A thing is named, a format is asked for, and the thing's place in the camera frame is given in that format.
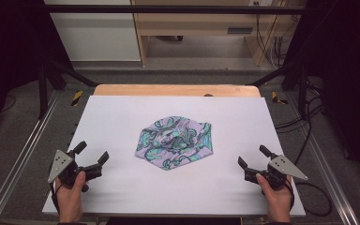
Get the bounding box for purple seahorse print baby garment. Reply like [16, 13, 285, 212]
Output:
[134, 115, 215, 172]

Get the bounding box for thin black floor cable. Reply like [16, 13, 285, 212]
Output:
[0, 93, 17, 114]

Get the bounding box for person's left hand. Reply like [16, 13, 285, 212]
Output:
[54, 171, 90, 223]

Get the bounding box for white cabinet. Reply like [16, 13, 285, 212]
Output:
[42, 0, 143, 62]

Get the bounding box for right yellow clamp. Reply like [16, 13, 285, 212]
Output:
[271, 91, 289, 106]

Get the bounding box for black horizontal frame bar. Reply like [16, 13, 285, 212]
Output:
[43, 4, 308, 15]

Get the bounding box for wooden table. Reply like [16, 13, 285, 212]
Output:
[92, 83, 262, 98]

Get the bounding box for black curtain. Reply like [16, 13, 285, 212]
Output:
[0, 0, 73, 142]
[285, 0, 360, 184]

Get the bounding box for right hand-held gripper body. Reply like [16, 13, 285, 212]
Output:
[244, 154, 309, 191]

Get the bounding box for black floor cables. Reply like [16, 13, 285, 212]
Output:
[274, 78, 334, 218]

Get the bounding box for white board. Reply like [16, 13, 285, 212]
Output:
[41, 95, 307, 218]

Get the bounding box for light wooden desk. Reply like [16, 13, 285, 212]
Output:
[129, 0, 308, 68]

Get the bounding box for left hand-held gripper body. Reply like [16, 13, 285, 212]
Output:
[47, 149, 103, 189]

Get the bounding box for aluminium rail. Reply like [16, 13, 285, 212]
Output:
[0, 90, 61, 225]
[284, 91, 360, 225]

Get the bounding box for black frame strut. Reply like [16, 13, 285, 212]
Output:
[246, 59, 309, 121]
[37, 58, 98, 120]

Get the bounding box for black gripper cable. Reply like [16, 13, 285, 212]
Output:
[49, 182, 64, 215]
[284, 177, 295, 212]

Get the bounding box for person's right hand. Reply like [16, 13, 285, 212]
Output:
[255, 172, 294, 223]

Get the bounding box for hanging cables under desk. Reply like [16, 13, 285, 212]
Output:
[254, 0, 298, 69]

